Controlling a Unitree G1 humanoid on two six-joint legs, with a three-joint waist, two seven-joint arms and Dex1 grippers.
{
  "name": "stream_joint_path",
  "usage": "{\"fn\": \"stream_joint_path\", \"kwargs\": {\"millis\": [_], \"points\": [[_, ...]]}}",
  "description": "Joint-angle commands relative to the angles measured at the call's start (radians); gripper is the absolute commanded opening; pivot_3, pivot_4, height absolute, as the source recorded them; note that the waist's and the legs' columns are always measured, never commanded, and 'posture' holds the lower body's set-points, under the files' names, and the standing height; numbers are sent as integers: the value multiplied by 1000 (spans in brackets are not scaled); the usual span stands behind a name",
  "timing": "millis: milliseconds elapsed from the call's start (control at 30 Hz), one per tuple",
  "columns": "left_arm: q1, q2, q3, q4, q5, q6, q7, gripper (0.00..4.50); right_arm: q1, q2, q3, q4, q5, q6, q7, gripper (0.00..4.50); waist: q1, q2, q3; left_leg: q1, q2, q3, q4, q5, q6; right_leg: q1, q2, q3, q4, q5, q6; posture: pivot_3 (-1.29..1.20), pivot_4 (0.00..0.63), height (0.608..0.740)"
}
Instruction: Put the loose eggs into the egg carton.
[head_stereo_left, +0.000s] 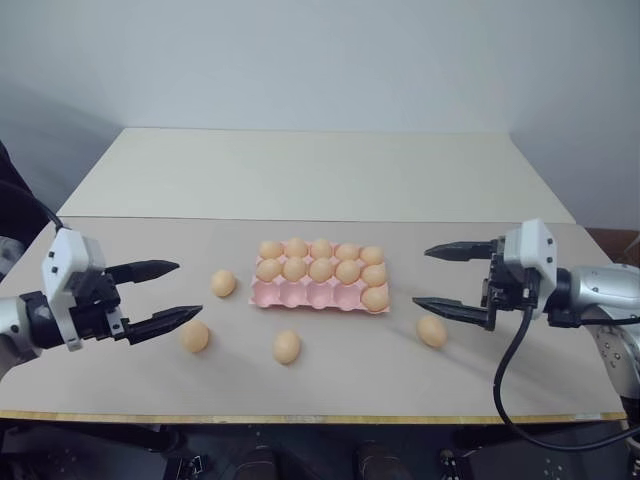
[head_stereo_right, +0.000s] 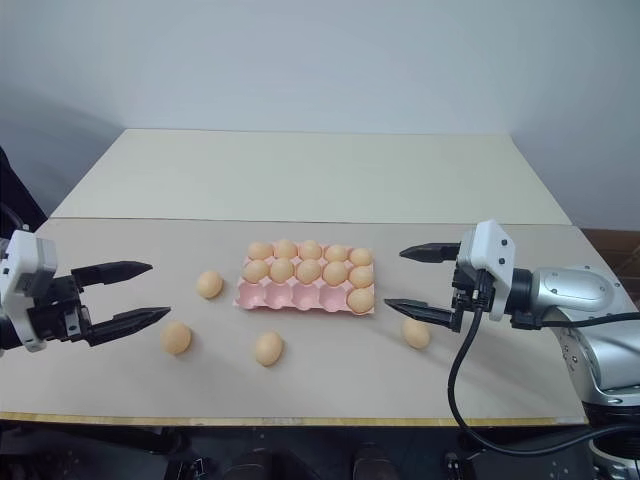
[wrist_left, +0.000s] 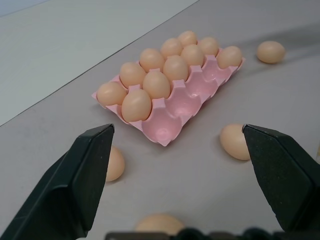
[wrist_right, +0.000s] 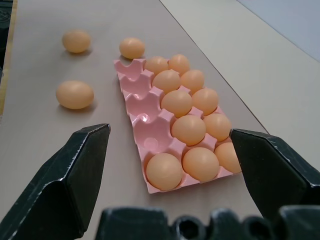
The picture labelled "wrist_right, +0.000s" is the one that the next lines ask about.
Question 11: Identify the pink plastic egg tray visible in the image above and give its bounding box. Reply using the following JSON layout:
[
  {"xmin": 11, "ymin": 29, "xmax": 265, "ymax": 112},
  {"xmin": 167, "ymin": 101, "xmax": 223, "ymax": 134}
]
[{"xmin": 112, "ymin": 57, "xmax": 243, "ymax": 195}]

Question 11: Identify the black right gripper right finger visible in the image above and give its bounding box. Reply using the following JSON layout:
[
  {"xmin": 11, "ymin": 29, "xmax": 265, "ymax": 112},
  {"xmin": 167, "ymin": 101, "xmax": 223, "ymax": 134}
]
[{"xmin": 229, "ymin": 128, "xmax": 320, "ymax": 217}]

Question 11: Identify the tan egg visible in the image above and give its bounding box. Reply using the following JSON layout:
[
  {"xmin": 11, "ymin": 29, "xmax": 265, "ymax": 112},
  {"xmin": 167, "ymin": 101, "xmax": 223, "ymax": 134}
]
[
  {"xmin": 55, "ymin": 80, "xmax": 95, "ymax": 110},
  {"xmin": 145, "ymin": 152, "xmax": 184, "ymax": 190},
  {"xmin": 152, "ymin": 69, "xmax": 181, "ymax": 95},
  {"xmin": 192, "ymin": 87, "xmax": 220, "ymax": 116},
  {"xmin": 61, "ymin": 29, "xmax": 91, "ymax": 54},
  {"xmin": 213, "ymin": 142, "xmax": 242, "ymax": 174},
  {"xmin": 171, "ymin": 115, "xmax": 207, "ymax": 147},
  {"xmin": 160, "ymin": 89, "xmax": 193, "ymax": 118},
  {"xmin": 203, "ymin": 113, "xmax": 233, "ymax": 142},
  {"xmin": 144, "ymin": 56, "xmax": 169, "ymax": 76},
  {"xmin": 179, "ymin": 69, "xmax": 206, "ymax": 95},
  {"xmin": 119, "ymin": 37, "xmax": 146, "ymax": 60},
  {"xmin": 182, "ymin": 147, "xmax": 220, "ymax": 182},
  {"xmin": 168, "ymin": 53, "xmax": 191, "ymax": 76}
]

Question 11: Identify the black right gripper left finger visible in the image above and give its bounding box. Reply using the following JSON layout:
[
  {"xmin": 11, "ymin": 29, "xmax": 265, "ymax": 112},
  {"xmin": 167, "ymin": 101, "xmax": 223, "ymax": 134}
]
[{"xmin": 0, "ymin": 123, "xmax": 112, "ymax": 240}]

